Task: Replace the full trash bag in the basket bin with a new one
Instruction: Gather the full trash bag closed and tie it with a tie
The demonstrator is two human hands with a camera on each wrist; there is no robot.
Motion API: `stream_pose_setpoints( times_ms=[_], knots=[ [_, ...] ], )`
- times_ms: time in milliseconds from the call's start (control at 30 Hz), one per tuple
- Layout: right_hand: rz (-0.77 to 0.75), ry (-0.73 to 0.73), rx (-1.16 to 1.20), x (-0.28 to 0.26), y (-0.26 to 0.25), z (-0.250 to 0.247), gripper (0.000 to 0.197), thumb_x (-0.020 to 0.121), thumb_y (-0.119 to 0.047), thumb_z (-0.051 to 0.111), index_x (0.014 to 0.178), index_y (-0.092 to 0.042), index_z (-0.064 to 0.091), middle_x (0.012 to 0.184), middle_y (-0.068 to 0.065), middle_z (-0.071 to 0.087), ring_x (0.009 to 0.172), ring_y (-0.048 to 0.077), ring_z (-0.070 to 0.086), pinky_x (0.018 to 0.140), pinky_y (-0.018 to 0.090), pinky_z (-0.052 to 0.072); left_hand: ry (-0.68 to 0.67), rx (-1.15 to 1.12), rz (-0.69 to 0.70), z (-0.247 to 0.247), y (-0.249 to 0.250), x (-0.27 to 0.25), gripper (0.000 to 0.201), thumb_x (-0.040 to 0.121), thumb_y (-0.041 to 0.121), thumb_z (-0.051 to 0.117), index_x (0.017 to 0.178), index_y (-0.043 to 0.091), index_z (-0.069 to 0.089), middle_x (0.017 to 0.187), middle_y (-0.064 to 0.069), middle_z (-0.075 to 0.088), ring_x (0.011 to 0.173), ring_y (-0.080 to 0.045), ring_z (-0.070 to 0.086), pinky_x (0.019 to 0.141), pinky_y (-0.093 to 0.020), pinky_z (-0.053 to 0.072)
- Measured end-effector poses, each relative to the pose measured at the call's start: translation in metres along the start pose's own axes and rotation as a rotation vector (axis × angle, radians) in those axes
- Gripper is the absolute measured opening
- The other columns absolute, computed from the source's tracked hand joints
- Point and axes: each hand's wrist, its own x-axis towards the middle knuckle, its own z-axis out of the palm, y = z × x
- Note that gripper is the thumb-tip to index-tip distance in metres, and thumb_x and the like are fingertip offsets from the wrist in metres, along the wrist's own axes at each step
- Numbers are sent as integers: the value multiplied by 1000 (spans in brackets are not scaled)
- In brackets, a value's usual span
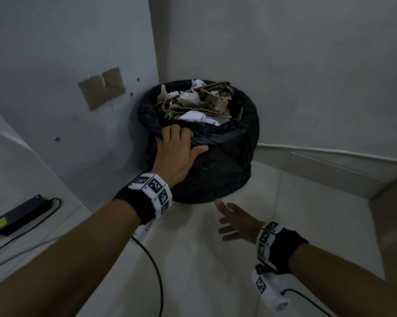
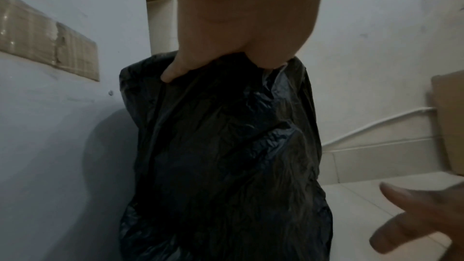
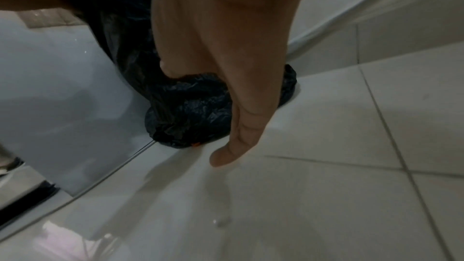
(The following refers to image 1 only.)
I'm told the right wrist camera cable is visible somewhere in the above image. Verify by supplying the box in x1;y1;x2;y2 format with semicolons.
281;288;334;317

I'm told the black power adapter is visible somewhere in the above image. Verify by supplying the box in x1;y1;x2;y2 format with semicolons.
0;194;54;236

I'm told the person's left forearm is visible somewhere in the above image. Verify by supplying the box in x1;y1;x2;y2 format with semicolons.
0;198;141;317

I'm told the black adapter cable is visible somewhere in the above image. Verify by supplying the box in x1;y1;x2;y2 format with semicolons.
0;197;62;261

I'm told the brown cardboard box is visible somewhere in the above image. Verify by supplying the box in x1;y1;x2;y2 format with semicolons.
368;171;397;291

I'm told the black trash bag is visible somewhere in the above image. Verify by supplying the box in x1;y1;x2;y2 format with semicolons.
138;79;260;204

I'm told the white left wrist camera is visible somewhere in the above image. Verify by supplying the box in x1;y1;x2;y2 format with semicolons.
132;221;153;241

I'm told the person's right forearm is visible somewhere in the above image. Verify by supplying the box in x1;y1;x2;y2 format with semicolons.
288;242;397;317

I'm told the wristband with markers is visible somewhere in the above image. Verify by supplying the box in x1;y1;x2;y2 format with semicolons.
256;221;309;275
112;173;172;225

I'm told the person's left hand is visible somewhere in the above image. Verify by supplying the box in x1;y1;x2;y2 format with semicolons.
151;124;209;189

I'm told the left wristband with markers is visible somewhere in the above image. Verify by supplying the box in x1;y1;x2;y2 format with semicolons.
112;173;172;225

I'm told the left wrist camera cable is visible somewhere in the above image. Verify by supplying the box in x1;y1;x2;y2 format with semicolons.
131;236;165;317

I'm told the white wall cable conduit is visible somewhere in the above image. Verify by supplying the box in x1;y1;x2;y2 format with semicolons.
256;141;397;166

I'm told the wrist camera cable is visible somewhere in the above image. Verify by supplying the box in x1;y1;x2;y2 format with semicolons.
281;288;334;317
131;236;165;317

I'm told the wide brown tape patch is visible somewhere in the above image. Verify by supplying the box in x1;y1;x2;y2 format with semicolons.
78;75;110;111

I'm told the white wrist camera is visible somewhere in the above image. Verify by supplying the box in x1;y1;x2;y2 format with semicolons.
251;264;290;313
132;221;153;241

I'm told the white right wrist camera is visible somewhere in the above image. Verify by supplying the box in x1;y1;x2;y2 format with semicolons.
251;264;290;313

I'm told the thin grey cable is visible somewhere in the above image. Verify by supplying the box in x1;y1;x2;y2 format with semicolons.
0;236;60;274

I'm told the pile of cardboard paper waste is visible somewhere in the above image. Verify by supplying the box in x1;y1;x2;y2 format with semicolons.
155;79;244;126

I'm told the person's right hand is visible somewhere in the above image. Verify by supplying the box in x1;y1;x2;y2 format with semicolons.
214;199;266;245

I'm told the right wristband with markers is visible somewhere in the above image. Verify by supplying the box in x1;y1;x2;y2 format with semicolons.
256;221;309;275

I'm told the narrow brown tape patch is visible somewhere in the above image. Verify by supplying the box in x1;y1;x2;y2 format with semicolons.
102;66;126;100

